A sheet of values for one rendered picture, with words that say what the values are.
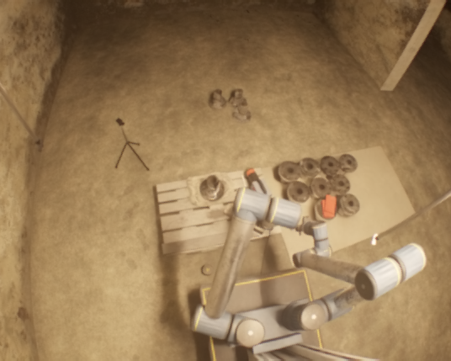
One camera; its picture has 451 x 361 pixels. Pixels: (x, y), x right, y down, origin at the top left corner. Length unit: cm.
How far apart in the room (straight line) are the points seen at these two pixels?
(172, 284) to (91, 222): 116
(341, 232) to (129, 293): 243
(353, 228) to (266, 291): 144
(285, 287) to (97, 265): 192
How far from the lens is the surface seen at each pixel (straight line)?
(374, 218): 349
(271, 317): 211
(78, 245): 305
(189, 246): 254
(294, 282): 242
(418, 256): 131
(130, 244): 282
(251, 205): 135
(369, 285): 112
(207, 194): 269
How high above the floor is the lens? 263
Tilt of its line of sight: 61 degrees down
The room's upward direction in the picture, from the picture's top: 9 degrees clockwise
